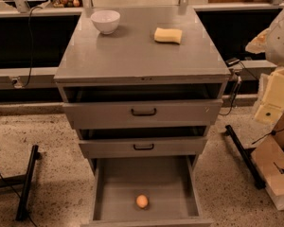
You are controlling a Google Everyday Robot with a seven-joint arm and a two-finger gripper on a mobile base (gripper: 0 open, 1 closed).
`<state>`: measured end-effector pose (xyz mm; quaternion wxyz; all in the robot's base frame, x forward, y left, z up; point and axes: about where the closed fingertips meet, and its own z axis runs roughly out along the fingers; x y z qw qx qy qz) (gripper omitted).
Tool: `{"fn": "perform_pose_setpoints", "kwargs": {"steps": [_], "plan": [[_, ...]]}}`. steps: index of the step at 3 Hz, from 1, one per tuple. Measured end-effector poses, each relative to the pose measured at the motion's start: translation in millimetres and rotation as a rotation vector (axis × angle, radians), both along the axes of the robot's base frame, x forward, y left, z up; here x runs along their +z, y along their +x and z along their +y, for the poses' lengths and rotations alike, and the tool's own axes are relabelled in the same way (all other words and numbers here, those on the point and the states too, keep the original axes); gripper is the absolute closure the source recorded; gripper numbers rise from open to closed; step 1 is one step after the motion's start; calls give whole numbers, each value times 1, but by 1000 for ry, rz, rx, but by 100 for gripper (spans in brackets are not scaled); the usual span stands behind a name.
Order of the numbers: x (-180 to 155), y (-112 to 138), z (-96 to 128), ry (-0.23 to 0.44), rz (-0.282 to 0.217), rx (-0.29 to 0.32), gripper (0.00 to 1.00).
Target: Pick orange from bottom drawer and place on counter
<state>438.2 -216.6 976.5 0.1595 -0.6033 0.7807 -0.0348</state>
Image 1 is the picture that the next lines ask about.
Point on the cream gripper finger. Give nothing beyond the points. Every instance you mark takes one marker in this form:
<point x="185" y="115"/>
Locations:
<point x="258" y="44"/>

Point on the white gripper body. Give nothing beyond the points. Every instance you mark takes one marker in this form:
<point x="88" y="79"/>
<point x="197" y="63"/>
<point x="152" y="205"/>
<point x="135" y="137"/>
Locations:
<point x="281" y="42"/>

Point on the orange fruit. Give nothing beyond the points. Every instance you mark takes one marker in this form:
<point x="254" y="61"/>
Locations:
<point x="142" y="201"/>

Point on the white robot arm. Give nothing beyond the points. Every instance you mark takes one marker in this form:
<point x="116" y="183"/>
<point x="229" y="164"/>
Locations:
<point x="274" y="51"/>

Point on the grey drawer cabinet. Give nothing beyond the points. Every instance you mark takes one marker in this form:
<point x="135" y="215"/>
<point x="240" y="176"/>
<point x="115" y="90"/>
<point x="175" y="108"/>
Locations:
<point x="130" y="59"/>

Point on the grey bottom drawer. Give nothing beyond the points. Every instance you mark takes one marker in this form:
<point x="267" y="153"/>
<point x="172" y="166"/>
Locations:
<point x="167" y="182"/>

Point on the grey drawer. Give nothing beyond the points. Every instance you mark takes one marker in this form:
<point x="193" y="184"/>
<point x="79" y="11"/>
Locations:
<point x="112" y="109"/>
<point x="167" y="182"/>
<point x="123" y="147"/>

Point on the grey middle drawer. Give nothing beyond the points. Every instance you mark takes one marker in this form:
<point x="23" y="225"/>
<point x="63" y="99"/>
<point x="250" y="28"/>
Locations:
<point x="123" y="147"/>

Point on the grey top drawer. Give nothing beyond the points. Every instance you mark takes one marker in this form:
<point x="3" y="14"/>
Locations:
<point x="112" y="109"/>

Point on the cardboard box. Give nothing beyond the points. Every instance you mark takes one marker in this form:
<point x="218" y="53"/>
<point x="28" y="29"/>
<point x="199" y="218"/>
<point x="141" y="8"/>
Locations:
<point x="269" y="160"/>

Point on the black stand leg right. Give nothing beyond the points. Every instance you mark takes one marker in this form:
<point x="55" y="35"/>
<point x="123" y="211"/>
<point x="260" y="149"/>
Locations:
<point x="246" y="156"/>

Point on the black stand leg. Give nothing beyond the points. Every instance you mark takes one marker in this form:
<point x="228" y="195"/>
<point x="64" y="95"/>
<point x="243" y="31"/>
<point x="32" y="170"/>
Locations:
<point x="21" y="184"/>
<point x="246" y="156"/>

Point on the yellow sponge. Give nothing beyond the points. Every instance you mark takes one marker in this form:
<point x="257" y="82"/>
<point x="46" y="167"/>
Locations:
<point x="168" y="35"/>

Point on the white bowl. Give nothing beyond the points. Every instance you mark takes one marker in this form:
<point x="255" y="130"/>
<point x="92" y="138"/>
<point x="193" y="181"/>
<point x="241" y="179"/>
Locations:
<point x="105" y="21"/>

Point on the black stand leg left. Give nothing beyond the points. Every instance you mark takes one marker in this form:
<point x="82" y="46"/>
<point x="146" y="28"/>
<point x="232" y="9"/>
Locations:
<point x="21" y="184"/>

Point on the black middle drawer handle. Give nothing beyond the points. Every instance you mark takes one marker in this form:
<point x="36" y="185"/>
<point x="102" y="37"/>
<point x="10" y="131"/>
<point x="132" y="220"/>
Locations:
<point x="143" y="147"/>

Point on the black drawer handle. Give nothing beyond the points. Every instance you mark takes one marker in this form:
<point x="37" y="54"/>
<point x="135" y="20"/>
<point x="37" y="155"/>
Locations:
<point x="143" y="147"/>
<point x="151" y="112"/>

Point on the black top drawer handle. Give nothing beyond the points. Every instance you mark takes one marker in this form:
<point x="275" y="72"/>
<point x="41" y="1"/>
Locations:
<point x="151" y="112"/>

